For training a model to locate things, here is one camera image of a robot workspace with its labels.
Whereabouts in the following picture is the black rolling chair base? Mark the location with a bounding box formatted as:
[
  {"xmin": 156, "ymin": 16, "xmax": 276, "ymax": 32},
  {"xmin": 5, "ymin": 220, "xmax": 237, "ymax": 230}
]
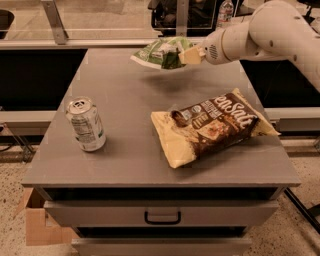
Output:
[{"xmin": 297, "ymin": 0, "xmax": 320, "ymax": 24}]

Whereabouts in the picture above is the metal railing with posts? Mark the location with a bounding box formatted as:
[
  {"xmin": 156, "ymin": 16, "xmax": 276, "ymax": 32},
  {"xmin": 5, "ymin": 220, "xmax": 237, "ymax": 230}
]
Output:
[{"xmin": 0, "ymin": 0, "xmax": 320, "ymax": 51}]

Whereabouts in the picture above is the black office chair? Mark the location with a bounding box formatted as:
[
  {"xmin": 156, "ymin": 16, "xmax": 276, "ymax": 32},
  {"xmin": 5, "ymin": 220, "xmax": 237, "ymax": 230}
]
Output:
[{"xmin": 147, "ymin": 0, "xmax": 259, "ymax": 38}]

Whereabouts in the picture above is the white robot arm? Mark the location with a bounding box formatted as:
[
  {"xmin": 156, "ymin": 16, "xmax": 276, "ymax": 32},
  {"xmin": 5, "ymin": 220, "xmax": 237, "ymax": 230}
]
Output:
[{"xmin": 179, "ymin": 0, "xmax": 320, "ymax": 91}]

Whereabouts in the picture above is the black drawer handle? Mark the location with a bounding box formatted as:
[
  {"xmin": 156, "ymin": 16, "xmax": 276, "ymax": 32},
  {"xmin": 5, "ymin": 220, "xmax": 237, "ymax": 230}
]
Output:
[{"xmin": 144, "ymin": 211, "xmax": 182, "ymax": 225}]

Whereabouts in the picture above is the white soda can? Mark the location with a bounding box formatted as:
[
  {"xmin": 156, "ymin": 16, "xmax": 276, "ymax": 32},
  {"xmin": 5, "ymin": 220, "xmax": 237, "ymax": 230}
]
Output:
[{"xmin": 66, "ymin": 96, "xmax": 106, "ymax": 152}]

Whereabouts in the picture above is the clear water bottle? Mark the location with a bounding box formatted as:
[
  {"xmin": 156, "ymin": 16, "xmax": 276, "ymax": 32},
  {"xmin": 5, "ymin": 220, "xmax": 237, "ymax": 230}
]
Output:
[{"xmin": 216, "ymin": 0, "xmax": 234, "ymax": 29}]

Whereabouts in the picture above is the grey drawer cabinet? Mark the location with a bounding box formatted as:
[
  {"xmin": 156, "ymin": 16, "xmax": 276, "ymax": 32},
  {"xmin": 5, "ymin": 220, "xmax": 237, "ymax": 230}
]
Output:
[{"xmin": 23, "ymin": 48, "xmax": 299, "ymax": 256}]

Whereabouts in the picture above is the brown and yellow chip bag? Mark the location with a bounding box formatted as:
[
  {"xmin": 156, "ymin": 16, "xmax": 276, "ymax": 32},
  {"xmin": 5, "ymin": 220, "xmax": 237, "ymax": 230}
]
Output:
[{"xmin": 151, "ymin": 88, "xmax": 279, "ymax": 168}]

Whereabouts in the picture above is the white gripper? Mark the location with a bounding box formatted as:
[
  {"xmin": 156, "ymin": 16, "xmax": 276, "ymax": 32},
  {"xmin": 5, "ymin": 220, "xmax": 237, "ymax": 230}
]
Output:
[{"xmin": 179, "ymin": 30, "xmax": 230, "ymax": 65}]

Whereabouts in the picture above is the green jalapeno chip bag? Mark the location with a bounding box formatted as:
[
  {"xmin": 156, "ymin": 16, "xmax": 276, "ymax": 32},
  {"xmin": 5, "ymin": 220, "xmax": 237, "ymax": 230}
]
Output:
[{"xmin": 130, "ymin": 37, "xmax": 192, "ymax": 70}]

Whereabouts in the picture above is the cardboard box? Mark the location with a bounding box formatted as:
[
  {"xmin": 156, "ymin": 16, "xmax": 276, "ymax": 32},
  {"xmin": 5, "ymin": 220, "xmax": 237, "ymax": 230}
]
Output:
[{"xmin": 14, "ymin": 188, "xmax": 78, "ymax": 246}]

